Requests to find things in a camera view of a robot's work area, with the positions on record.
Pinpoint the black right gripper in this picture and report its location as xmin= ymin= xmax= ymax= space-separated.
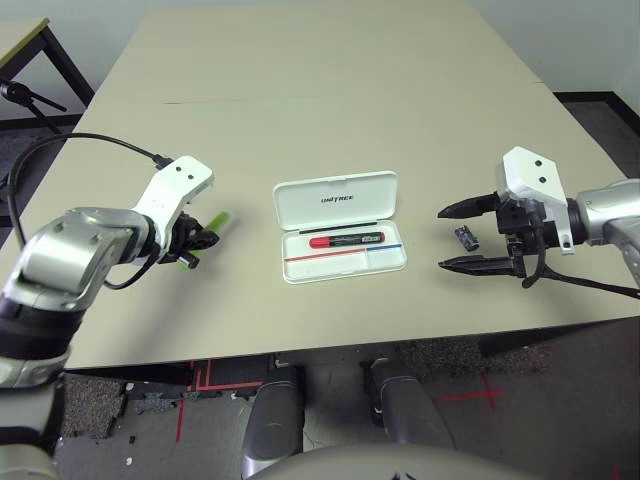
xmin=437 ymin=193 xmax=559 ymax=277

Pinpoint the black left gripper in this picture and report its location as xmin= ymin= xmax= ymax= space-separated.
xmin=169 ymin=212 xmax=220 ymax=271

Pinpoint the small black silver clip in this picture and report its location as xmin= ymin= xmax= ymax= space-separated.
xmin=453 ymin=225 xmax=480 ymax=251

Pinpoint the green highlighter pen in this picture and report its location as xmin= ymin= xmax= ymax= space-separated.
xmin=174 ymin=210 xmax=239 ymax=271

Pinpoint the black marker with red cap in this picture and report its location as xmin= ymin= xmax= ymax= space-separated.
xmin=308 ymin=230 xmax=387 ymax=250

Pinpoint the white plastic pencil case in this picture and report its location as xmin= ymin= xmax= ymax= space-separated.
xmin=272 ymin=170 xmax=409 ymax=285

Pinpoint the black table base bar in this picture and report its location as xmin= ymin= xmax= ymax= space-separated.
xmin=67 ymin=362 xmax=196 ymax=384

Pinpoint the red floor tape cross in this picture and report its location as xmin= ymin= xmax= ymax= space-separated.
xmin=439 ymin=374 xmax=506 ymax=411

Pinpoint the grey right robot leg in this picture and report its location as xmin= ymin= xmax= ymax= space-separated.
xmin=360 ymin=358 xmax=455 ymax=451

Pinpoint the grey robot leg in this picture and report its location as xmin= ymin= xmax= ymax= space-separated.
xmin=241 ymin=367 xmax=306 ymax=476
xmin=360 ymin=358 xmax=455 ymax=451

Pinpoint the grey left robot leg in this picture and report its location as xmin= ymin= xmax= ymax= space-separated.
xmin=241 ymin=367 xmax=306 ymax=476

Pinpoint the black tripod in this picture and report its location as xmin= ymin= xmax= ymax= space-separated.
xmin=0 ymin=79 xmax=68 ymax=134

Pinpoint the grey robot torso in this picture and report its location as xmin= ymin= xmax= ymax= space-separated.
xmin=244 ymin=442 xmax=546 ymax=480

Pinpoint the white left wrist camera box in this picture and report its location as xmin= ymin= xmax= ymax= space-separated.
xmin=135 ymin=155 xmax=216 ymax=264

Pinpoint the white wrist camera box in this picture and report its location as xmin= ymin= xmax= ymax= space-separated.
xmin=135 ymin=155 xmax=216 ymax=264
xmin=493 ymin=146 xmax=576 ymax=256

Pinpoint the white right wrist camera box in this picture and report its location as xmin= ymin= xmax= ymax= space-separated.
xmin=493 ymin=146 xmax=576 ymax=256

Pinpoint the black left wrist camera cable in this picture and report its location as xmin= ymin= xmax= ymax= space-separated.
xmin=7 ymin=132 xmax=175 ymax=291

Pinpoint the beige side table black frame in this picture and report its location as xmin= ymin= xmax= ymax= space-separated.
xmin=0 ymin=17 xmax=96 ymax=131

